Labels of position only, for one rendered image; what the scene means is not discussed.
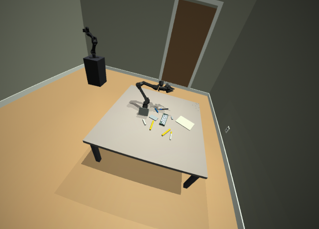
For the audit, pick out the pale cream flat bar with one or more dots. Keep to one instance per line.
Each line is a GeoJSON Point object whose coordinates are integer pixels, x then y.
{"type": "Point", "coordinates": [185, 123]}

